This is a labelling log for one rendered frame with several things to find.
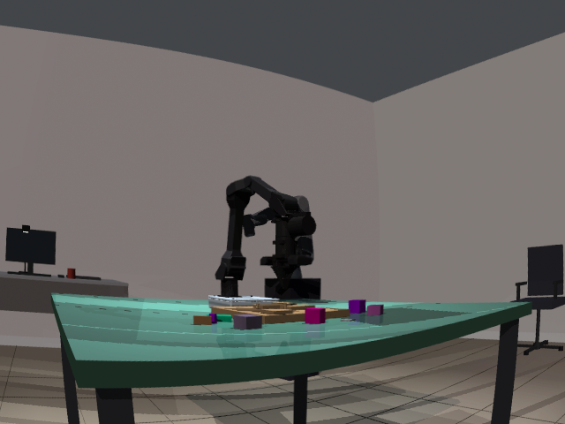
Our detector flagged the green rectangular block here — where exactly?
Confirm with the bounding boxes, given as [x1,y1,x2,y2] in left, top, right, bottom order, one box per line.
[216,314,231,322]

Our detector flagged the brown rectangular block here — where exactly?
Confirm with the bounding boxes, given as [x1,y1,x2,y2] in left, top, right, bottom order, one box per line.
[193,315,212,325]

